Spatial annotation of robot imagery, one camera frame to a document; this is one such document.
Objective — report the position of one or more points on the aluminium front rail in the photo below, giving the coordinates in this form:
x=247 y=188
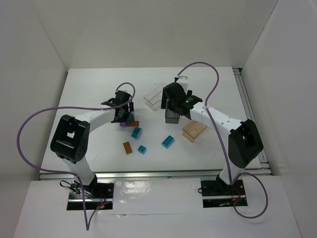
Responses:
x=135 y=175

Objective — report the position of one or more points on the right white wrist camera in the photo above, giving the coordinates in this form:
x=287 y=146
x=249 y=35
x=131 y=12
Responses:
x=183 y=81

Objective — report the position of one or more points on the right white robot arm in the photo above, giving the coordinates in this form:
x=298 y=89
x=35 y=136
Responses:
x=240 y=140

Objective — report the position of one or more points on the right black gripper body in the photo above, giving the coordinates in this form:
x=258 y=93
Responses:
x=172 y=106

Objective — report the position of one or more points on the teal lego brick long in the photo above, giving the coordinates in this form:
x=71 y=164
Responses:
x=168 y=141

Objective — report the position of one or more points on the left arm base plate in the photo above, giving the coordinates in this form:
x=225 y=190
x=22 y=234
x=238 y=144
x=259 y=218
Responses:
x=102 y=196

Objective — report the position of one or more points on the teal lego brick square large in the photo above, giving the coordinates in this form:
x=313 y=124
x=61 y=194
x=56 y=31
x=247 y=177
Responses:
x=136 y=132

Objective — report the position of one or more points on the aluminium side rail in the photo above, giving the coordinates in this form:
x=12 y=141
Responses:
x=264 y=163

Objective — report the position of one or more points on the amber plastic container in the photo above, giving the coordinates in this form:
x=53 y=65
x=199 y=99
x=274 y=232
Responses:
x=193 y=130

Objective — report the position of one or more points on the orange lego brick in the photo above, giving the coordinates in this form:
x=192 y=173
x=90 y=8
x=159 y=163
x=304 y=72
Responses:
x=132 y=123
x=127 y=148

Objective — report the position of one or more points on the clear plastic container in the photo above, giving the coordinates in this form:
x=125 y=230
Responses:
x=153 y=99

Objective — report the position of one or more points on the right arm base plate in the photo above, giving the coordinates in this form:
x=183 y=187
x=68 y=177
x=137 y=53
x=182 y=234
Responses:
x=213 y=197

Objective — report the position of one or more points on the grey smoked plastic container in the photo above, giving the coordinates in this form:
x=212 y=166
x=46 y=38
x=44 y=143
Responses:
x=171 y=116

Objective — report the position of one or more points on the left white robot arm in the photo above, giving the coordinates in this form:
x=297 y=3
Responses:
x=70 y=140

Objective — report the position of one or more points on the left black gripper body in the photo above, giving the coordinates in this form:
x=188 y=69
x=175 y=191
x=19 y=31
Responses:
x=125 y=113

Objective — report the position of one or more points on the teal lego brick small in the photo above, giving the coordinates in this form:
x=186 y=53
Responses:
x=142 y=149

